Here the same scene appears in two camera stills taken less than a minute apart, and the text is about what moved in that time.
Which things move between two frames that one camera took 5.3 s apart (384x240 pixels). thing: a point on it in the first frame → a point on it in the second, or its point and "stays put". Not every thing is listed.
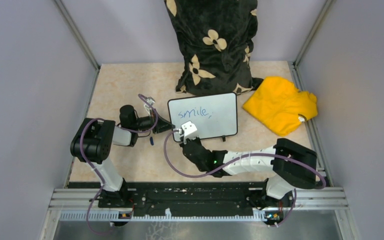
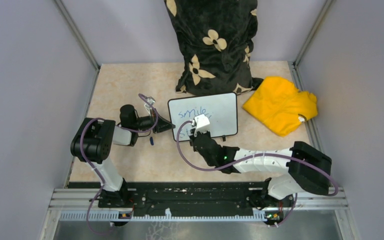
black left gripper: x=161 y=126 stays put
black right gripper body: x=197 y=140 → x=208 y=133
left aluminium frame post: x=79 y=39 stays put
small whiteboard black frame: x=212 y=115 stays put
